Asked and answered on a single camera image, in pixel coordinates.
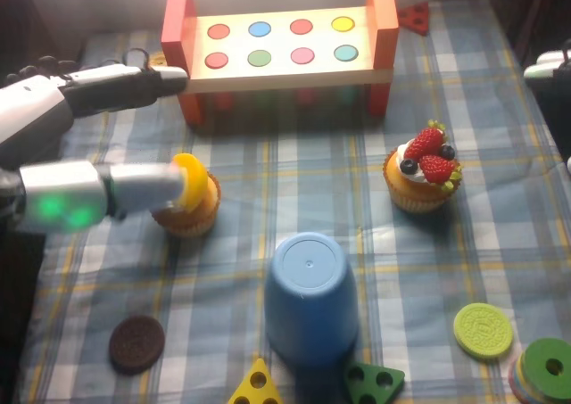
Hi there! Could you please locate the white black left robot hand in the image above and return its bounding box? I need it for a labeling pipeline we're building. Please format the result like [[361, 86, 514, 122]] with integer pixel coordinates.
[[0, 49, 191, 235]]

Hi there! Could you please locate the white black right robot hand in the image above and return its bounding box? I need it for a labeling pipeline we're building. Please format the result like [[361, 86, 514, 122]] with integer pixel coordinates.
[[522, 40, 571, 95]]

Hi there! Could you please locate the cupcake with strawberries and blueberries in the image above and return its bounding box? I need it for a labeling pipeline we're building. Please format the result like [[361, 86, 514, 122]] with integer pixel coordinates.
[[382, 118, 464, 213]]

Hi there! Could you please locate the cupcake with yellow peach slice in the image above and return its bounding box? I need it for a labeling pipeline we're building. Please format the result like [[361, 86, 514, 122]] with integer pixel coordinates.
[[151, 153, 222, 238]]

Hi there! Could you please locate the red wooden peg bench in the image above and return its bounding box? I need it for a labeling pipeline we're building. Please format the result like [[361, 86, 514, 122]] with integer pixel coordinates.
[[160, 0, 401, 127]]

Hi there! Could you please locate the red triangle block with holes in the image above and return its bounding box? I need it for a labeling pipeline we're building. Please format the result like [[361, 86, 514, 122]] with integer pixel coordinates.
[[396, 1, 430, 36]]

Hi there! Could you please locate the blue plaid tablecloth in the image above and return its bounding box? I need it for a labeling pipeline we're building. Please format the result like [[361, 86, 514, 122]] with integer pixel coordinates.
[[17, 0, 571, 404]]

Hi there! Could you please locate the brown sandwich cookie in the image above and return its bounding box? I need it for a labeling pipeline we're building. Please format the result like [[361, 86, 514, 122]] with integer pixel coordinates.
[[109, 315, 166, 375]]

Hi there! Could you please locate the green sandwich cookie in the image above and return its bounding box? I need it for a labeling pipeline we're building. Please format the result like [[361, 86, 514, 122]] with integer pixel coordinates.
[[453, 302, 515, 360]]

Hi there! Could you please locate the multicolour stacked rings toy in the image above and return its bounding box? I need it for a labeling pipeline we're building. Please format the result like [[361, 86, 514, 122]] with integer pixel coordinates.
[[508, 352, 550, 404]]

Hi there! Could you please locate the blue plastic cup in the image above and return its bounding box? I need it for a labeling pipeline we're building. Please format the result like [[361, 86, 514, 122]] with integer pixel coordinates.
[[263, 232, 360, 369]]

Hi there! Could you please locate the yellow triangle block with holes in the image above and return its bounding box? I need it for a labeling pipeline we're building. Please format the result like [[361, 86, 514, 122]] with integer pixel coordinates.
[[227, 358, 285, 404]]

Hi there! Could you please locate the green triangle block with holes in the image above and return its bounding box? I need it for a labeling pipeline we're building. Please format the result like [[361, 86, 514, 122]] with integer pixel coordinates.
[[343, 361, 406, 404]]

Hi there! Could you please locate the green wooden ring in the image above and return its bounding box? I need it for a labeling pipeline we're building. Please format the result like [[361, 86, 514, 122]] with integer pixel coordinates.
[[520, 336, 571, 400]]

